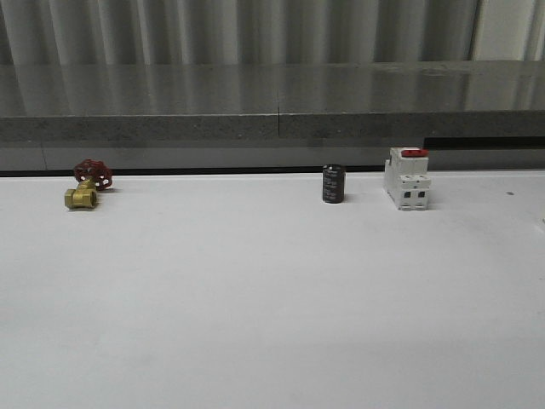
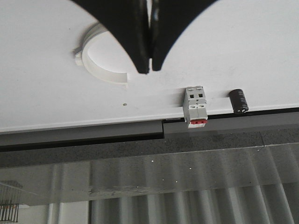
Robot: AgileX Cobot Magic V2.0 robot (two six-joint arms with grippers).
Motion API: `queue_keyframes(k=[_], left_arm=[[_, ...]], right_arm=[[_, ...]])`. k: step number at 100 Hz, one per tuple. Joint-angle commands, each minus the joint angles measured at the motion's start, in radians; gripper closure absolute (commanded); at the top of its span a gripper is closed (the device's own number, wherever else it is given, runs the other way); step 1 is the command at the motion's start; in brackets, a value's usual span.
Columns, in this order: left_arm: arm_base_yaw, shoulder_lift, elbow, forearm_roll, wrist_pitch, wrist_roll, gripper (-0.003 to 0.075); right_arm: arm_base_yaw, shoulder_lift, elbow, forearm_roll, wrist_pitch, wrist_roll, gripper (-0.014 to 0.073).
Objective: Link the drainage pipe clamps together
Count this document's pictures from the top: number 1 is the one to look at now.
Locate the grey stone counter ledge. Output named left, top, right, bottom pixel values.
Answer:
left=1, top=61, right=544, bottom=173

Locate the black cylindrical capacitor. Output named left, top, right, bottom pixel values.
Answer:
left=322, top=164, right=346, bottom=204

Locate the brass valve with red handwheel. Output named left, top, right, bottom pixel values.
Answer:
left=64, top=158, right=112, bottom=210

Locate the white circuit breaker red switch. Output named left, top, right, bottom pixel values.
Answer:
left=383, top=147, right=431, bottom=210

